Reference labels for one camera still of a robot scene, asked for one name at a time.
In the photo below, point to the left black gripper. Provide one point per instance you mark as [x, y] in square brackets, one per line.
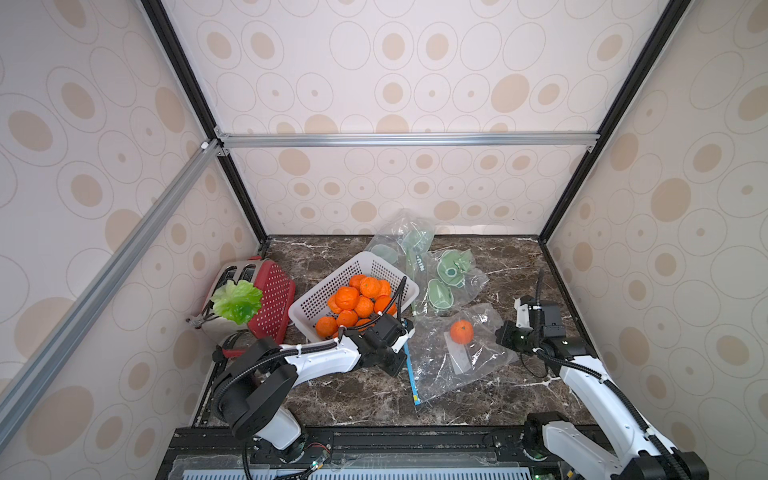
[399, 365]

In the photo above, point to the black right corner post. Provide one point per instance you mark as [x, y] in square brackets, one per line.
[652, 49]

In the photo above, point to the black left corner post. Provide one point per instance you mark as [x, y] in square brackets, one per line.
[160, 22]

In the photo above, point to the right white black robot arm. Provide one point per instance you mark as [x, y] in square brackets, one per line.
[638, 450]

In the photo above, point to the orange toy mandarin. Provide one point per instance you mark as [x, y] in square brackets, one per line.
[356, 280]
[364, 307]
[335, 309]
[385, 288]

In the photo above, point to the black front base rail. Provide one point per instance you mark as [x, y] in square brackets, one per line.
[369, 452]

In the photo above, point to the silver aluminium rail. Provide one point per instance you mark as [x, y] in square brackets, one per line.
[392, 140]
[38, 373]

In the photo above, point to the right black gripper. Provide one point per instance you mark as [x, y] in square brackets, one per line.
[510, 335]

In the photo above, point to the green-seal clear zip-top bag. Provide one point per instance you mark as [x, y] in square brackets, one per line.
[450, 281]

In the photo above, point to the green toy lettuce leaf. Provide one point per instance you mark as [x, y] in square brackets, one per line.
[237, 302]

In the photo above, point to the white perforated plastic basket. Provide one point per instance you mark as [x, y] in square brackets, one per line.
[308, 309]

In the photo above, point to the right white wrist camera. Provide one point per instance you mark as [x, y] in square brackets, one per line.
[523, 307]

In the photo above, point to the silver aluminium back rail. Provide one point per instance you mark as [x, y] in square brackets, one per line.
[392, 140]

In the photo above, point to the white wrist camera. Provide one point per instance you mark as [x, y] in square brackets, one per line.
[523, 307]
[407, 332]

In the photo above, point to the silver aluminium left rail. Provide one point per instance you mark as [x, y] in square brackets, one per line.
[38, 373]

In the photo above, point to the blue-seal clear zip-top bag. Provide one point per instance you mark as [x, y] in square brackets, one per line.
[437, 365]

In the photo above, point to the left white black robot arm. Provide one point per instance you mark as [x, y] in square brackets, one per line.
[248, 396]

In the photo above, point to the black corner post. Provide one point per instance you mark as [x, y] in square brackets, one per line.
[652, 49]
[160, 22]

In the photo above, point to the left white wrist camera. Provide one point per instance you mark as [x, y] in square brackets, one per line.
[407, 332]

